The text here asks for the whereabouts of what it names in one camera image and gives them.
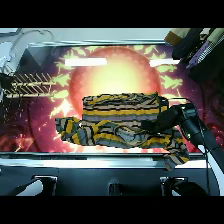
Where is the purple checked garment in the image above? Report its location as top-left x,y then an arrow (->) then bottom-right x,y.
185,33 -> 224,70

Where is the green garment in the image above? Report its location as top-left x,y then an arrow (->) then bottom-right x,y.
206,27 -> 224,44

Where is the yellow grey striped jacket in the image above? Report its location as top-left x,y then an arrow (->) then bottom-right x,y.
54,92 -> 190,172

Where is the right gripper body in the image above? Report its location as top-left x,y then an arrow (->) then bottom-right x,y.
154,107 -> 184,134

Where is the black garment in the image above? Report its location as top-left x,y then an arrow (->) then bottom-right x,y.
171,28 -> 209,61

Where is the silver frame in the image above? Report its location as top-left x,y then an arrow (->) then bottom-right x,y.
0,151 -> 224,197

